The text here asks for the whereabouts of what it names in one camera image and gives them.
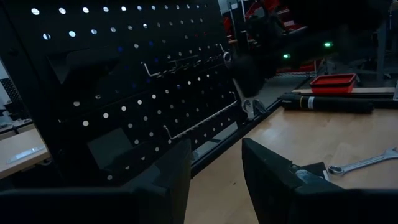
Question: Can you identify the red storage bin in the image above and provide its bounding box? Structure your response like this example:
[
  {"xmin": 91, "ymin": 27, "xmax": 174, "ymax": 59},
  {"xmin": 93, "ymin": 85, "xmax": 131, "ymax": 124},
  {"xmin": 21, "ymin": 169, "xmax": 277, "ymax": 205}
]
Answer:
[{"xmin": 275, "ymin": 60, "xmax": 318, "ymax": 77}]

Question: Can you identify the black peg board cart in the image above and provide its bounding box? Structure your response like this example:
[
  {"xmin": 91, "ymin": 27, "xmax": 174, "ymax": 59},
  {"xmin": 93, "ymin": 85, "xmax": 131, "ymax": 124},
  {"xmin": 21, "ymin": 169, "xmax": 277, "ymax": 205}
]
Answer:
[{"xmin": 0, "ymin": 0, "xmax": 274, "ymax": 190}]

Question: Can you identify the red plastic tray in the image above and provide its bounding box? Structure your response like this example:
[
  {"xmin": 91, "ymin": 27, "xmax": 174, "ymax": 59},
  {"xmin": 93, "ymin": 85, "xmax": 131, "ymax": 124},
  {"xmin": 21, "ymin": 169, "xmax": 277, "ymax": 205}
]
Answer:
[{"xmin": 310, "ymin": 73, "xmax": 358, "ymax": 95}]

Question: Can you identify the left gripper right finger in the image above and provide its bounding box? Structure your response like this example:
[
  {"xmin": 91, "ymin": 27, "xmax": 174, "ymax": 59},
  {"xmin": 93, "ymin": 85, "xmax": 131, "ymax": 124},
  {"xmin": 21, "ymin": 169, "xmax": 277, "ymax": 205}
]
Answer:
[{"xmin": 241, "ymin": 138, "xmax": 398, "ymax": 224}]

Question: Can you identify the light wooden desk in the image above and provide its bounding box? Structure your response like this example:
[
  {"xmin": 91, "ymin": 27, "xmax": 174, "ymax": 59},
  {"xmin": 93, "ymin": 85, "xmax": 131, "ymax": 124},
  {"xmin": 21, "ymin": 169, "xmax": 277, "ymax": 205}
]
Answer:
[{"xmin": 0, "ymin": 127, "xmax": 51, "ymax": 180}]

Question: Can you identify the silver metal strip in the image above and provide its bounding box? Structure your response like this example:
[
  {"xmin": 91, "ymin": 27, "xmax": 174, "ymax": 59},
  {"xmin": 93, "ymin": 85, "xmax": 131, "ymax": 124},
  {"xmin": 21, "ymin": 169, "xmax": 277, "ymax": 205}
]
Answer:
[{"xmin": 6, "ymin": 145, "xmax": 46, "ymax": 164}]

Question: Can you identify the black flashlight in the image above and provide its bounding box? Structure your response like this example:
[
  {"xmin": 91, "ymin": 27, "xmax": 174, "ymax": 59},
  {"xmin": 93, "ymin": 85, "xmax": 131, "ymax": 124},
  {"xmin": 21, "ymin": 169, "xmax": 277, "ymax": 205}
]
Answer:
[{"xmin": 279, "ymin": 93, "xmax": 374, "ymax": 114}]

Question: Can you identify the silver combination wrench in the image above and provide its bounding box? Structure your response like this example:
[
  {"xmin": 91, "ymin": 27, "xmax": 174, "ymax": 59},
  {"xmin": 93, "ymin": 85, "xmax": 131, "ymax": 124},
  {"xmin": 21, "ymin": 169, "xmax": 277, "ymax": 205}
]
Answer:
[
  {"xmin": 232, "ymin": 77, "xmax": 269, "ymax": 121},
  {"xmin": 328, "ymin": 146, "xmax": 398, "ymax": 175}
]

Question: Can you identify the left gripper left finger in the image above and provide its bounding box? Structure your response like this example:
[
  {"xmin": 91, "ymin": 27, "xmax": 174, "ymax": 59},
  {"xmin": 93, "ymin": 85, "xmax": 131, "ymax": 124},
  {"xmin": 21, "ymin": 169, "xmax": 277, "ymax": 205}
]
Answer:
[{"xmin": 0, "ymin": 138, "xmax": 192, "ymax": 224}]

